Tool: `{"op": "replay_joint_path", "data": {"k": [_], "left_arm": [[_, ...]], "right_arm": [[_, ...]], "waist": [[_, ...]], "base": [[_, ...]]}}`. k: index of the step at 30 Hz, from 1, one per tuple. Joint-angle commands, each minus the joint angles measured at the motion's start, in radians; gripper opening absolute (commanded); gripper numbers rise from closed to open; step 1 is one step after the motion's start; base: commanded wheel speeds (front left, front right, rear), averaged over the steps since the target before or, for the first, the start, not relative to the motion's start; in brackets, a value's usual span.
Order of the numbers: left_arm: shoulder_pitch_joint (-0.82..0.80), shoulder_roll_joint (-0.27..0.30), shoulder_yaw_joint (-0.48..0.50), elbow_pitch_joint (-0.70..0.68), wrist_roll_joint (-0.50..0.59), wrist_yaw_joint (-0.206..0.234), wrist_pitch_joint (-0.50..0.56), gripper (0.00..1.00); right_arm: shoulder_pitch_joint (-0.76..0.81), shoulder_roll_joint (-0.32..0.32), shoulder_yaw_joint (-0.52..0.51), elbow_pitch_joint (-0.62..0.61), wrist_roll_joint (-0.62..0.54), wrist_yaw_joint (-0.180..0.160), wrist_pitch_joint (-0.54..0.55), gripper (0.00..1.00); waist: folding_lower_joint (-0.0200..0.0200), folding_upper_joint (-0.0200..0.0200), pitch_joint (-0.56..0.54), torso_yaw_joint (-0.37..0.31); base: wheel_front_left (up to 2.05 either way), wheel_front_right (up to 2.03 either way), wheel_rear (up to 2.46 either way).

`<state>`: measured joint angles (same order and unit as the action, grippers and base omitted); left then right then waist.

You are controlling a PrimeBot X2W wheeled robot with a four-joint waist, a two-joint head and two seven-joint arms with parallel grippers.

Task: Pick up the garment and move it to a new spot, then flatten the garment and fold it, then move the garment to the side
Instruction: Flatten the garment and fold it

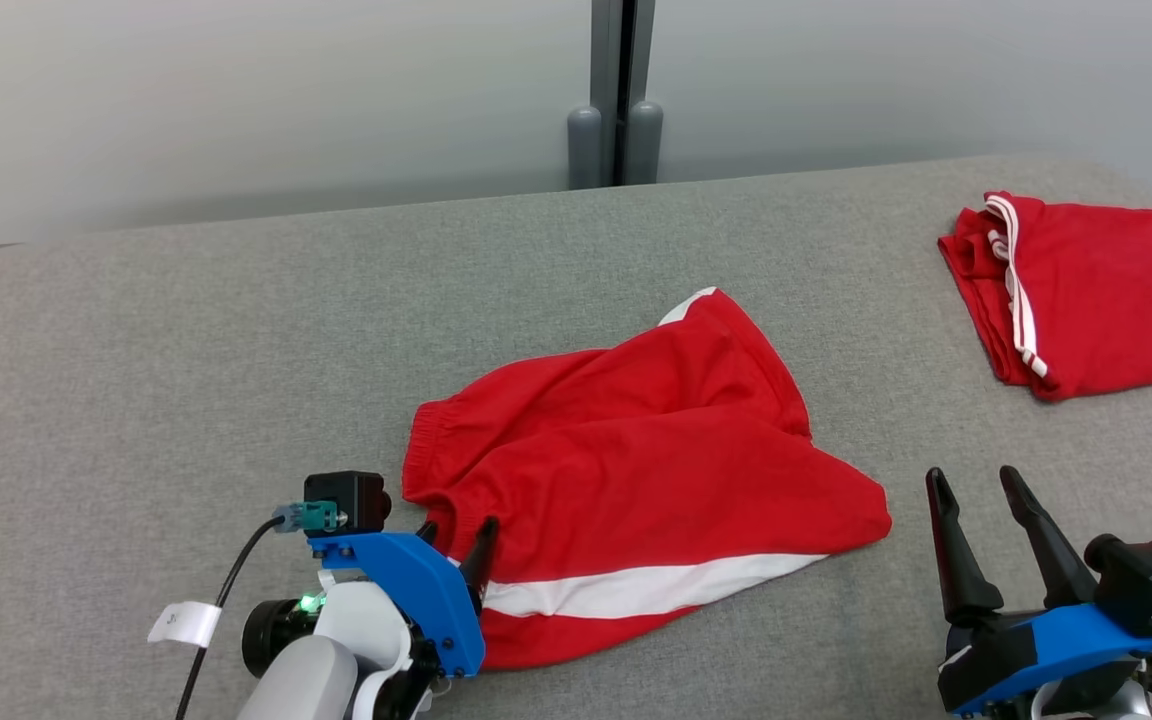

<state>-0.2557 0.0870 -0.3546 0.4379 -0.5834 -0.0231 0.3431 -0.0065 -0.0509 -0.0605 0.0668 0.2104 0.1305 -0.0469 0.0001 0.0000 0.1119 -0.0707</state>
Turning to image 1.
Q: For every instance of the grey cylindrical post foot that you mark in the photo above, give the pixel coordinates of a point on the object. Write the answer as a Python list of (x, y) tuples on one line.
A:
[(584, 150), (644, 145)]

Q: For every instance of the red white numbered jersey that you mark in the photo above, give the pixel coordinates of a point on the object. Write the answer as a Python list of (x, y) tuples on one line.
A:
[(1106, 290)]

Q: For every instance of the red shorts white stripe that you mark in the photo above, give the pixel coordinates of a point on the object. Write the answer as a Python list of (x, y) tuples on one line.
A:
[(636, 470)]

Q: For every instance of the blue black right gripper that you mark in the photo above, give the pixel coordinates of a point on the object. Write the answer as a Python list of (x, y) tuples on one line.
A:
[(1046, 645)]

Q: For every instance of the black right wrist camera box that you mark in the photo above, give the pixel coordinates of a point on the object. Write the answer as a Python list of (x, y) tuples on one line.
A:
[(1151, 580)]

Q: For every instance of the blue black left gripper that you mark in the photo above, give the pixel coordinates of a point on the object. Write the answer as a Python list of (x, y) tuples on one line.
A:
[(426, 590)]

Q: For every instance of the grey metal partition post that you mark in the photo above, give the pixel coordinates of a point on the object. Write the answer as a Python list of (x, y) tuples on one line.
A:
[(608, 70)]

